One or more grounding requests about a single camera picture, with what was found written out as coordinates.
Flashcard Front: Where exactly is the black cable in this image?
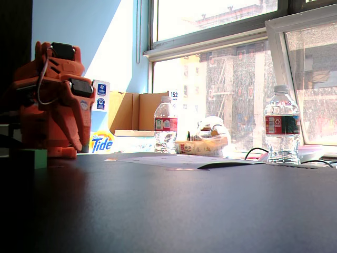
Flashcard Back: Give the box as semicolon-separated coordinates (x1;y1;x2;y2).
300;159;335;169
244;147;270;161

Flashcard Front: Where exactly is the small clear water bottle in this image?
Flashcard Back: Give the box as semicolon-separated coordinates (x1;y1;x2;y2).
153;96;179;154

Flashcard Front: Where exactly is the white robot wire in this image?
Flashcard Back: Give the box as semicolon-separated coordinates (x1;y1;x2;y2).
36;46;59;105

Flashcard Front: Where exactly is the orange gripper body black motor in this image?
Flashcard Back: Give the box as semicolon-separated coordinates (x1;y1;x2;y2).
61;75;96;106

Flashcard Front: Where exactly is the printed food carton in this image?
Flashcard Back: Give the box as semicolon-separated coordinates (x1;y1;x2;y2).
174;138;229;159

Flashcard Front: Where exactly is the white window screen frame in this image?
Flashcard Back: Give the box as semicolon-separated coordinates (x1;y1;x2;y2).
264;3;337;147

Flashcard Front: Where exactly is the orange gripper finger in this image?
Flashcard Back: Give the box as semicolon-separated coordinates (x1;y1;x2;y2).
62;100;83;153
78;99;92;149

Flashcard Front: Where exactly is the large clear water bottle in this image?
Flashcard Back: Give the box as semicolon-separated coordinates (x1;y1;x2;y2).
264;84;302;165

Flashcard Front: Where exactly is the Tide detergent box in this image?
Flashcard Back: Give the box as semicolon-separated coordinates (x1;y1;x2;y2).
88;79;156;155

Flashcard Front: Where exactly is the pale pink plastic container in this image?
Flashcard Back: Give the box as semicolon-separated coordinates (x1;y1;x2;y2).
296;144;326;162

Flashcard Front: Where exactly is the white paper sheet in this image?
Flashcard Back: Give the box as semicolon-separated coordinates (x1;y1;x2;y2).
117;153;265;170

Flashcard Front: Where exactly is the green cube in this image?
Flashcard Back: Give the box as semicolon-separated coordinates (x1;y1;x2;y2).
17;149;48;170

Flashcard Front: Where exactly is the brown cardboard box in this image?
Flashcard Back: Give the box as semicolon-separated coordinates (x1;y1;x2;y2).
108;90;170;131

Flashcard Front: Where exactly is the white plastic bag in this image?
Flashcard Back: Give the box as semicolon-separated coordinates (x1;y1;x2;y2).
187;115;233;149

